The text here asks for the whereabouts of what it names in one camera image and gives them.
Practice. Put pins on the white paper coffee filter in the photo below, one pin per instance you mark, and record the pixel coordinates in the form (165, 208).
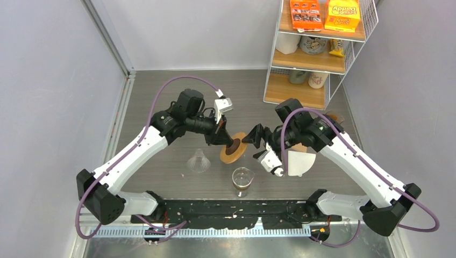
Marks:
(299, 163)

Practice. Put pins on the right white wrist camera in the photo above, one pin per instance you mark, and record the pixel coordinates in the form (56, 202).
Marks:
(270, 161)

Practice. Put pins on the white wire wooden shelf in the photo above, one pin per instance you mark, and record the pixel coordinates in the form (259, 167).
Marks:
(278, 88)

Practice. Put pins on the orange snack box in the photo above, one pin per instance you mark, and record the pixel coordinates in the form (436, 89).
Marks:
(305, 15)

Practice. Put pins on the yellow scrub daddy box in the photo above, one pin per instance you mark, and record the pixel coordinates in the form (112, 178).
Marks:
(342, 15)

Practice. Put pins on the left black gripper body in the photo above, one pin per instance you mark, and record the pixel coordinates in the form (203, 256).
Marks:
(211, 136)

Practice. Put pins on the yellow snack packet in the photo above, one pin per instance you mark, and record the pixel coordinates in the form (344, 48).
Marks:
(337, 48)

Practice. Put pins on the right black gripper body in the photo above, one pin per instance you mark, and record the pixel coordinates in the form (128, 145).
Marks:
(272, 139)

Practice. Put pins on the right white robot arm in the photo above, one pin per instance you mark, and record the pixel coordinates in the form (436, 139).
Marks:
(386, 200)

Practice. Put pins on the clear glass dripper cone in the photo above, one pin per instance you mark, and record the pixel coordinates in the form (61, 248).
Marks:
(198, 163)

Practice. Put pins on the glass beaker with coffee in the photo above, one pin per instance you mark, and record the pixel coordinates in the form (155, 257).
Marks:
(242, 179)

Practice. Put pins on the grey green cup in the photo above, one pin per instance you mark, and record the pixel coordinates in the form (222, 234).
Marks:
(297, 76)

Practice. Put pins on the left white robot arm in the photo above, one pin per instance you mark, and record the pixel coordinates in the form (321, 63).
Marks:
(100, 191)

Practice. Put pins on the orange glass carafe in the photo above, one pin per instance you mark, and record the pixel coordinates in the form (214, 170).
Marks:
(335, 116)

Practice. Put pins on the grey printed mug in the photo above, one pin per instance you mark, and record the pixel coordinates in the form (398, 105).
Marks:
(313, 45)

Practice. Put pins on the brown paper coffee filter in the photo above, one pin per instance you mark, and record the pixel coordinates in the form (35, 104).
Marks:
(299, 148)

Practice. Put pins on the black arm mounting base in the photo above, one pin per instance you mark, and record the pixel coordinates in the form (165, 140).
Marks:
(238, 214)

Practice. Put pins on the white printed cup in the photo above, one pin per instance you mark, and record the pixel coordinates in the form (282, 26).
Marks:
(317, 79)

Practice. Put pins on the wooden ring dripper holder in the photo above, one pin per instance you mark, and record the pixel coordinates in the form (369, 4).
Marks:
(233, 153)

